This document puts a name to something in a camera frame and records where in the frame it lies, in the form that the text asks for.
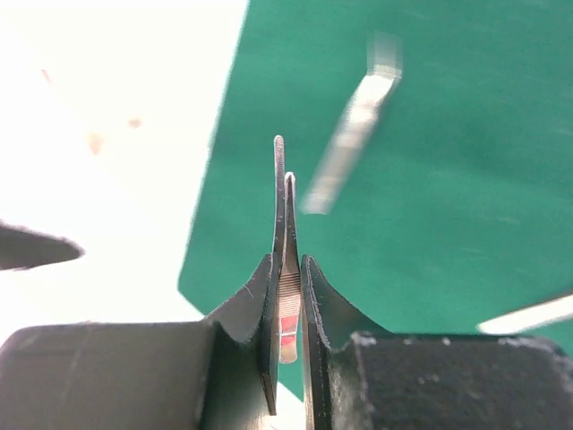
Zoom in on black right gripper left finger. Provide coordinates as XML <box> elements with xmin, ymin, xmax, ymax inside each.
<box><xmin>1</xmin><ymin>254</ymin><xmax>279</xmax><ymax>430</ymax></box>

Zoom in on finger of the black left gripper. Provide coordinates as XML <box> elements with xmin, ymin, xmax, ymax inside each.
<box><xmin>1</xmin><ymin>223</ymin><xmax>84</xmax><ymax>271</ymax></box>

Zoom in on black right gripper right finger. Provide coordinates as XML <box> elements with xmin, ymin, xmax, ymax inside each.
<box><xmin>301</xmin><ymin>255</ymin><xmax>572</xmax><ymax>430</ymax></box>

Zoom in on straight steel tweezers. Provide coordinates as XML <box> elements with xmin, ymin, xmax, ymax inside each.
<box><xmin>273</xmin><ymin>135</ymin><xmax>301</xmax><ymax>364</ymax></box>

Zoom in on dark green surgical cloth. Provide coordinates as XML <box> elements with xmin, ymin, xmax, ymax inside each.
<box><xmin>179</xmin><ymin>1</ymin><xmax>572</xmax><ymax>333</ymax></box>

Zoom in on curved-tip steel tweezers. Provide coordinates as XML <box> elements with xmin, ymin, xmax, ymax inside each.
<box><xmin>477</xmin><ymin>292</ymin><xmax>573</xmax><ymax>335</ymax></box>
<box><xmin>303</xmin><ymin>33</ymin><xmax>403</xmax><ymax>215</ymax></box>

